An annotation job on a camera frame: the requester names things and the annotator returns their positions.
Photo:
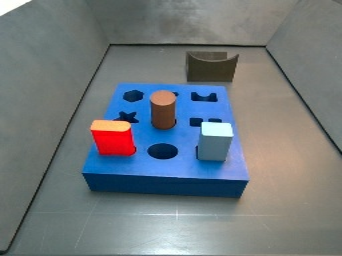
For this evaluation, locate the black curved holder stand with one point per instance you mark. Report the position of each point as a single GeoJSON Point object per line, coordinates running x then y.
{"type": "Point", "coordinates": [209, 66]}

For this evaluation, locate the light blue rectangular peg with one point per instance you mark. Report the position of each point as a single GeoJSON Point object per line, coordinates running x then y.
{"type": "Point", "coordinates": [215, 139]}

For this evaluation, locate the brown cylinder peg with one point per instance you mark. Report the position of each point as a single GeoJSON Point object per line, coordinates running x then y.
{"type": "Point", "coordinates": [163, 102]}

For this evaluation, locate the red rounded block peg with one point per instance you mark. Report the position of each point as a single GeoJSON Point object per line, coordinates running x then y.
{"type": "Point", "coordinates": [112, 137]}

